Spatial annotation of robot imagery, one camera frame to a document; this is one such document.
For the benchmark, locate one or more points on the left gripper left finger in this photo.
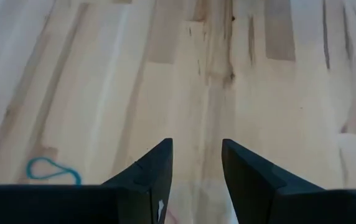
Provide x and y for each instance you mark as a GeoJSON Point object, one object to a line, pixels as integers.
{"type": "Point", "coordinates": [72, 205]}

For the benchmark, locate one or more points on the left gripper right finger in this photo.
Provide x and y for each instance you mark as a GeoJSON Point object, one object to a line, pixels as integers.
{"type": "Point", "coordinates": [290, 208]}

